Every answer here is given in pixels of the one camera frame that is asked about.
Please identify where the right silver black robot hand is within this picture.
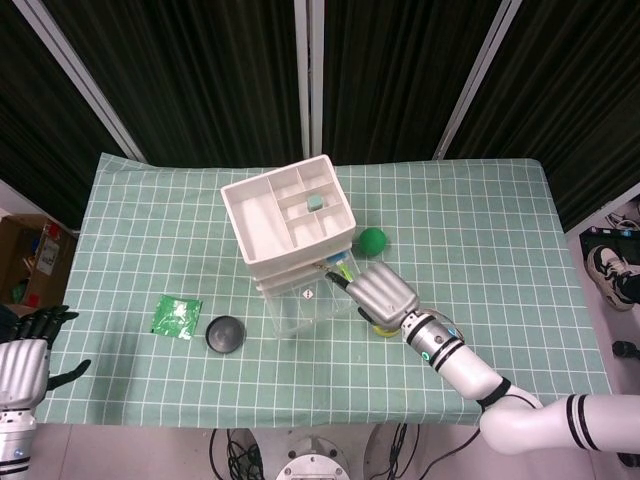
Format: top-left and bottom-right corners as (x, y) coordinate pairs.
(327, 262), (421, 334)

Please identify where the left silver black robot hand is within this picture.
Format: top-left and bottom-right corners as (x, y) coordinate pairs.
(0, 305), (93, 409)

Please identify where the grey round robot base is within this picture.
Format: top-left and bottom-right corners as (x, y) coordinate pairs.
(275, 434), (351, 480)

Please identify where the clear plastic drawer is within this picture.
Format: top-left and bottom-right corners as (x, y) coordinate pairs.
(248, 234), (358, 280)

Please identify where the white drawer organizer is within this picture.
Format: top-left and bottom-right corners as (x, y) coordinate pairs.
(220, 154), (357, 296)

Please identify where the green ball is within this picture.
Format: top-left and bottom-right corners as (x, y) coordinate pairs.
(358, 227), (389, 259)

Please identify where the green checked tablecloth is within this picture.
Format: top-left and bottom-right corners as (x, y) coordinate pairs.
(38, 152), (614, 439)

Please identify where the brown cardboard box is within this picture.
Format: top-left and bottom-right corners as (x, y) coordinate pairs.
(0, 214), (79, 306)

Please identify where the black round lid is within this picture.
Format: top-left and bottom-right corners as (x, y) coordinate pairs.
(204, 315), (247, 357)

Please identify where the green foil packet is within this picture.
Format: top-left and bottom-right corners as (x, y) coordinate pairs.
(150, 294), (203, 342)

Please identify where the black white sneaker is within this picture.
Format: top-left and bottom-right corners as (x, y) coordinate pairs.
(585, 244), (640, 312)

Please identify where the black cable bundle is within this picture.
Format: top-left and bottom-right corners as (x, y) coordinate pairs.
(208, 427), (264, 480)
(384, 422), (481, 480)

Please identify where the white frame post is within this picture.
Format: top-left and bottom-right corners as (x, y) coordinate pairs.
(14, 0), (147, 162)
(433, 0), (524, 160)
(293, 0), (326, 156)

